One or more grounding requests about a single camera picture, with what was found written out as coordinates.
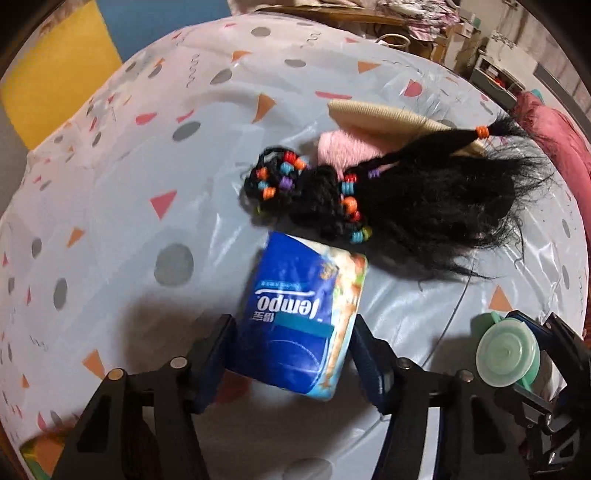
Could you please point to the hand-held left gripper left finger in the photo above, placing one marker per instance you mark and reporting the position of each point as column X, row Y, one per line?
column 217, row 355

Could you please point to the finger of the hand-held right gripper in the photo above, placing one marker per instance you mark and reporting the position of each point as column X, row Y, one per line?
column 531, row 406
column 565, row 346

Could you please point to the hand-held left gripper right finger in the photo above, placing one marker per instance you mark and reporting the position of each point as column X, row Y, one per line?
column 367, row 360

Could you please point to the green dome silicone bottle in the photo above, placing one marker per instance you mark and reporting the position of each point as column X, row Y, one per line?
column 505, row 353

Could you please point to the blue tissue pack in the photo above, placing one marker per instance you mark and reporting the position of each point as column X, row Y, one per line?
column 295, row 323

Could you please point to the black braided beaded wig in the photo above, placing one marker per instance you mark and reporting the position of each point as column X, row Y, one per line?
column 415, row 203

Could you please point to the pink towel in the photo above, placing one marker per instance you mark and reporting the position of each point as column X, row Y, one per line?
column 341, row 147

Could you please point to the beige cloth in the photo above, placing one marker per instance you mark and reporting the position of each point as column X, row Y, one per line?
column 369, row 115

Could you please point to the white patterned tablecloth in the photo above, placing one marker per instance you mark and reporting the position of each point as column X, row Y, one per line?
column 138, row 207

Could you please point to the pink fluffy cloth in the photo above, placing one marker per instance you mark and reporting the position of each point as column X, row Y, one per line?
column 554, row 134

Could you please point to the white storage shelf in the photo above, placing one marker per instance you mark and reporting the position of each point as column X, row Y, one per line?
column 501, row 69

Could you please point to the grey yellow blue chair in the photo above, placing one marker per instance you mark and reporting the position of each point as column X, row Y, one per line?
column 55, row 69

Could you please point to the pile of clothes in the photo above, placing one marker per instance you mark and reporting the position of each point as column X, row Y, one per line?
column 415, row 18

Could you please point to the wooden side table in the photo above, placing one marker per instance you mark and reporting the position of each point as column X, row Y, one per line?
column 323, row 16

